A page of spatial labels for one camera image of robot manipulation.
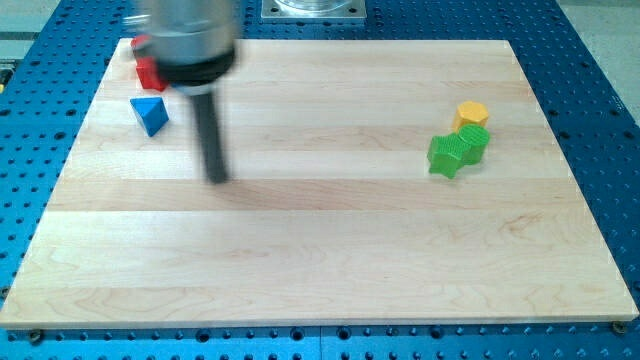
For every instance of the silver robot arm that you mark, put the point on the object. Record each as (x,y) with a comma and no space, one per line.
(193,43)

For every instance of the blue triangle block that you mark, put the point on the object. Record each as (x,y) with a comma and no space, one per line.
(150,113)

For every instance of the yellow hexagon block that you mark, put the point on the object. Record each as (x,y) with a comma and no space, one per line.
(470,112)

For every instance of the wooden board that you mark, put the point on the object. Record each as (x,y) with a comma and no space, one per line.
(331,216)

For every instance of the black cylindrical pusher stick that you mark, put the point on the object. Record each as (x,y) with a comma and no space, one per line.
(211,143)

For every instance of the green cylinder block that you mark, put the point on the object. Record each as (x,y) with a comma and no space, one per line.
(477,138)

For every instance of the blue perforated table plate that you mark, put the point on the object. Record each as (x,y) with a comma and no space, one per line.
(49,95)

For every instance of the green star block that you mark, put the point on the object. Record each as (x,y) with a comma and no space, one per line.
(446,154)

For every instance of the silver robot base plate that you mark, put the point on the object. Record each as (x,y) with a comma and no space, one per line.
(313,9)

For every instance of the red star block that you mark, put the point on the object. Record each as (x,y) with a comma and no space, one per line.
(146,68)

